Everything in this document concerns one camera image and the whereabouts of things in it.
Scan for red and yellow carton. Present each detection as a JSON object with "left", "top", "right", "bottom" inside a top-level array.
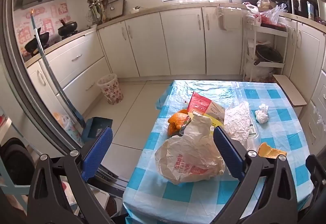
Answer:
[{"left": 187, "top": 91, "right": 226, "bottom": 130}]

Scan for crumpled white tissue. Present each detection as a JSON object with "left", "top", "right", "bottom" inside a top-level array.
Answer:
[{"left": 255, "top": 104, "right": 269, "bottom": 123}]

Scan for black chair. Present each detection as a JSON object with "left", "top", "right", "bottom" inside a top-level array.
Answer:
[{"left": 0, "top": 138, "right": 35, "bottom": 186}]

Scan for blue checked plastic tablecloth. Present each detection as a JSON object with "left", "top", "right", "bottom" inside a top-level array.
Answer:
[{"left": 122, "top": 80, "right": 312, "bottom": 224}]

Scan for clear plastic packaging with label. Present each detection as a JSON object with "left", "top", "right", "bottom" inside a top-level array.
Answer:
[{"left": 224, "top": 101, "right": 258, "bottom": 151}]

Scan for white corner base cabinet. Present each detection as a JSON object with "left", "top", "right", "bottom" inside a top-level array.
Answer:
[{"left": 279, "top": 17, "right": 326, "bottom": 138}]

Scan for light blue shelf frame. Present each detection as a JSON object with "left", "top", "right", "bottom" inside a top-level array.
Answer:
[{"left": 0, "top": 112, "right": 31, "bottom": 214}]

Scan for small orange peel piece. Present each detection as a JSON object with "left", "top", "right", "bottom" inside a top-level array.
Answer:
[{"left": 258, "top": 142, "right": 287, "bottom": 159}]

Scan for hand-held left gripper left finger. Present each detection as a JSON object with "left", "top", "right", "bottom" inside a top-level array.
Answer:
[{"left": 27, "top": 126, "right": 114, "bottom": 224}]

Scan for white base cabinet with doors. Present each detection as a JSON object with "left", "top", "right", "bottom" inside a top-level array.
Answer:
[{"left": 98, "top": 7, "right": 245, "bottom": 78}]

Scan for blue long-handled dustpan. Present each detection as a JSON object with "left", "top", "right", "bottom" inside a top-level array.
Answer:
[{"left": 30, "top": 9, "right": 113, "bottom": 142}]

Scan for orange peel with stem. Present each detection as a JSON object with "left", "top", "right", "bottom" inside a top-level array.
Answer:
[{"left": 167, "top": 109, "right": 191, "bottom": 137}]

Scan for kitchen utensil rack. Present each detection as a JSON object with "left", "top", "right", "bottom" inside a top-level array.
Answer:
[{"left": 84, "top": 0, "right": 126, "bottom": 23}]

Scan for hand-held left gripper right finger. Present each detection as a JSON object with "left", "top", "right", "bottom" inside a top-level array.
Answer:
[{"left": 213, "top": 126, "right": 300, "bottom": 224}]

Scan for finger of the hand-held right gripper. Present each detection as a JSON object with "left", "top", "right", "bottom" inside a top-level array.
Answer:
[{"left": 302, "top": 154, "right": 326, "bottom": 217}]

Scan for white drawer base cabinet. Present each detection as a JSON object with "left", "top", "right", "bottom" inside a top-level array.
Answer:
[{"left": 27, "top": 32, "right": 112, "bottom": 115}]

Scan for plastic bags with red contents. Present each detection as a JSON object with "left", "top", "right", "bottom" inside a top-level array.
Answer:
[{"left": 244, "top": 3, "right": 288, "bottom": 27}]

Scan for floral bucket with plastic bag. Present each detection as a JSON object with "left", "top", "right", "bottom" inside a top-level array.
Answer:
[{"left": 52, "top": 112, "right": 83, "bottom": 143}]

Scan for wooden stool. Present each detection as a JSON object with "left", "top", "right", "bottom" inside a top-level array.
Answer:
[{"left": 272, "top": 74, "right": 307, "bottom": 107}]

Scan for floral wastebasket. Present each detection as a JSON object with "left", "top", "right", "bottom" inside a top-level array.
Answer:
[{"left": 96, "top": 73, "right": 124, "bottom": 105}]

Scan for black frying pan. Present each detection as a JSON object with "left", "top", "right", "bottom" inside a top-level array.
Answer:
[{"left": 253, "top": 45, "right": 284, "bottom": 66}]

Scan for white storage trolley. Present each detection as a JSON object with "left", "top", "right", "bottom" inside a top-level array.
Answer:
[{"left": 242, "top": 14, "right": 289, "bottom": 82}]

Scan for black wok with lid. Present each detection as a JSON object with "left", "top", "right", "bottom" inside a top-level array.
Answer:
[{"left": 58, "top": 20, "right": 79, "bottom": 37}]

